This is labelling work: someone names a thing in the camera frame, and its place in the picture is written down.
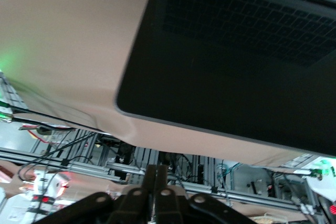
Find aluminium extrusion frame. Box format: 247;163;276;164
0;147;326;213

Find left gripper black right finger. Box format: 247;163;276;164
154;165;258;224

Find brown table cloth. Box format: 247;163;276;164
0;0;316;168

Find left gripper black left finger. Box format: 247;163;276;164
33;164;158;224

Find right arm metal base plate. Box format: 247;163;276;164
280;154;320;175

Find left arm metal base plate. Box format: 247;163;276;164
0;69;29;113

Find grey laptop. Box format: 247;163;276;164
114;0;336;156

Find black cable across cloth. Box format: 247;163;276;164
9;106;106;134

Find white box with red lights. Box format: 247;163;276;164
25;170;73;209

